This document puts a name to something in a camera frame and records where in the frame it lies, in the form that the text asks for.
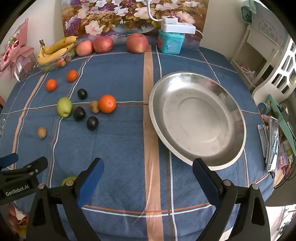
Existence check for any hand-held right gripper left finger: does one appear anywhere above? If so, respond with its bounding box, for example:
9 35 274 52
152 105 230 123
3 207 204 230
26 158 104 241

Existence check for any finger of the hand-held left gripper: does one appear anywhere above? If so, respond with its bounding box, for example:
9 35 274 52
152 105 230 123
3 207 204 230
0 156 48 184
0 153 19 171

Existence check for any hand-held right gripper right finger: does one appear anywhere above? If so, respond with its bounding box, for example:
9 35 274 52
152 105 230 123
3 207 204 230
192 158 271 241

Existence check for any round green fruit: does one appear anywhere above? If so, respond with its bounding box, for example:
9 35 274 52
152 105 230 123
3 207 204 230
61 176 78 186

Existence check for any stainless steel basin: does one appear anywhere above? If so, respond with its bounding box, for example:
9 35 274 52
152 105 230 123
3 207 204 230
149 71 247 171

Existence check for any green pear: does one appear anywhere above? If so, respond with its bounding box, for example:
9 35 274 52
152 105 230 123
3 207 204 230
57 97 73 118

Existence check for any large orange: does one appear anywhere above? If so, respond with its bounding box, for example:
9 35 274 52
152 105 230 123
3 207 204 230
98 95 117 114

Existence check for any blue plaid tablecloth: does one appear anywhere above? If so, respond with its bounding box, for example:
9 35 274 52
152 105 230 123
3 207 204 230
0 44 275 241

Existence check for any silver metal tray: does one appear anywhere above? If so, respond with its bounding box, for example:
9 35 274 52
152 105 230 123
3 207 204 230
265 116 281 173

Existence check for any round patterned tin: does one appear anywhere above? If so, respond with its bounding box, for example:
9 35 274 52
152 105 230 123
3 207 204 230
257 102 271 115

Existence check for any glass fruit bowl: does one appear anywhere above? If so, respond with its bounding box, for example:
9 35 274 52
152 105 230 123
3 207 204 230
37 46 78 73

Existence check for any pink flower bouquet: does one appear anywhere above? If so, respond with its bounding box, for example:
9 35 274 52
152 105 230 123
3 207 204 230
0 19 35 81

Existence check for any banana bunch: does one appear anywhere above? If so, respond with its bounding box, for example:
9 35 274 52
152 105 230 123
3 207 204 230
36 36 79 66

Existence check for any pale red apple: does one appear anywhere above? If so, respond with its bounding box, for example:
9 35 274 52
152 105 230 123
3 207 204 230
76 40 94 57

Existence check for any white lattice shelf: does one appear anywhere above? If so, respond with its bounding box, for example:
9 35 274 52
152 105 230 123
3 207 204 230
252 37 296 112

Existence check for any dark plastic box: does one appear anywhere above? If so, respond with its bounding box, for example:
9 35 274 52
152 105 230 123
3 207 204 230
184 35 202 51

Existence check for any teal storage box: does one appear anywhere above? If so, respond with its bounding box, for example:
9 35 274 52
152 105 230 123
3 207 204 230
158 29 185 55

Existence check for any white chair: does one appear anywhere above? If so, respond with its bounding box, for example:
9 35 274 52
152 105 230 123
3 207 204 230
231 23 287 91

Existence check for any large red apple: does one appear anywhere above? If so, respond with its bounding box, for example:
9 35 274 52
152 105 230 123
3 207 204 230
126 33 149 54

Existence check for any white rectangular device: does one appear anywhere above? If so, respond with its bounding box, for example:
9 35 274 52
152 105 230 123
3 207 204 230
161 23 196 34

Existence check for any white power adapter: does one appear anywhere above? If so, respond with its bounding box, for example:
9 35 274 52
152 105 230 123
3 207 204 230
161 16 178 25

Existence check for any floral painting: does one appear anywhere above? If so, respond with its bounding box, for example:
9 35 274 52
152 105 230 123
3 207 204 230
61 0 210 39

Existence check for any teal hanging bag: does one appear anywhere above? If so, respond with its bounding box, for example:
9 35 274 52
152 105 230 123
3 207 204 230
240 0 258 24

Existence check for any white cable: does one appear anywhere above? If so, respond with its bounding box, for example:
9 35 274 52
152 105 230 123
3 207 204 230
136 0 163 22

